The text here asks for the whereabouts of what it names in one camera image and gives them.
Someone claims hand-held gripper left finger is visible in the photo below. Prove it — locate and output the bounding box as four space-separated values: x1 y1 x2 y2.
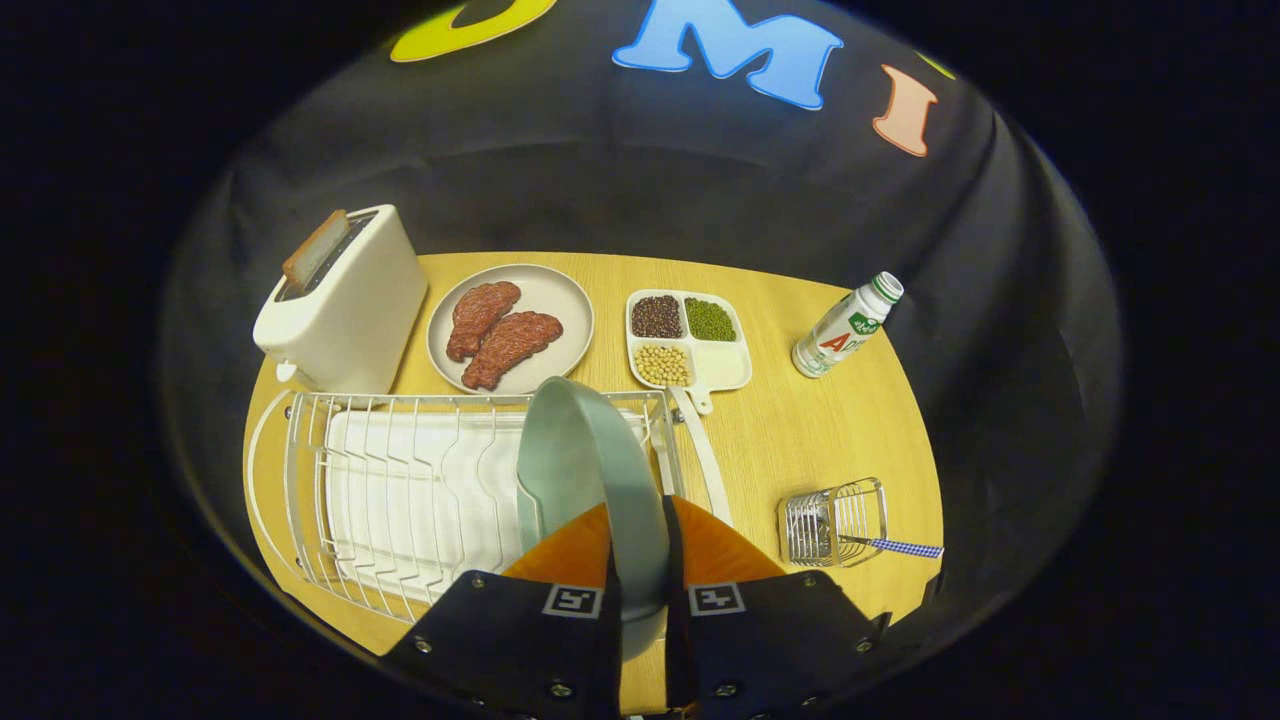
378 500 623 720

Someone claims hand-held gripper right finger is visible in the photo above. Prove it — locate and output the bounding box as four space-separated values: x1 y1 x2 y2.
662 495 891 720

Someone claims metal wire basket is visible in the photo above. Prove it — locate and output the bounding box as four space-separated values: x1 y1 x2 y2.
778 477 889 569

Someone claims spoon with checked handle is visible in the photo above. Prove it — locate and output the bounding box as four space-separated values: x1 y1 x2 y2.
838 535 945 559

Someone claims pale green plate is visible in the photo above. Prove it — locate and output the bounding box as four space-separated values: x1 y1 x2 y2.
515 376 673 661

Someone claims white wire dish rack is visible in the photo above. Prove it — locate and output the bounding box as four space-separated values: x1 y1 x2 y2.
245 388 736 626

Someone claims beige plate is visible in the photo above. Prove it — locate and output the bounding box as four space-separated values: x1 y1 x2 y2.
427 264 596 396

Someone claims white drain tray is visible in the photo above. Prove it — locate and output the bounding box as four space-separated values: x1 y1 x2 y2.
325 385 736 606

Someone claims white divided tray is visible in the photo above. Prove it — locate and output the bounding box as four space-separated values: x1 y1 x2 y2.
626 289 753 416

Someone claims brown meat slice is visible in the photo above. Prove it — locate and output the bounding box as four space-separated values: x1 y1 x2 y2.
446 281 522 363
461 311 564 392

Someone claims pile of yellow soybeans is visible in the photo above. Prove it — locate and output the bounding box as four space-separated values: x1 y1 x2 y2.
634 344 692 388

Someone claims white drink bottle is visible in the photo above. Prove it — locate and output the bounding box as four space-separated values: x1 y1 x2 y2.
792 271 905 379

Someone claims pile of green beans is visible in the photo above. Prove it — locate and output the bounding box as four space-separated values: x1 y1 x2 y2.
685 297 738 342

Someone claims pile of dark red beans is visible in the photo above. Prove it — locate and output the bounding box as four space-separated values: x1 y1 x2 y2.
631 295 685 340

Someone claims white toaster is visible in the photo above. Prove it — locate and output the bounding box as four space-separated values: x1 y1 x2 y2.
253 204 429 395

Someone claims toast slice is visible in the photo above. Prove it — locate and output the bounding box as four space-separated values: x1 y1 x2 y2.
282 209 350 291

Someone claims black backdrop cloth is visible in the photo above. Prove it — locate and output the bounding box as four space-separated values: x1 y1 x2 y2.
160 0 1126 641

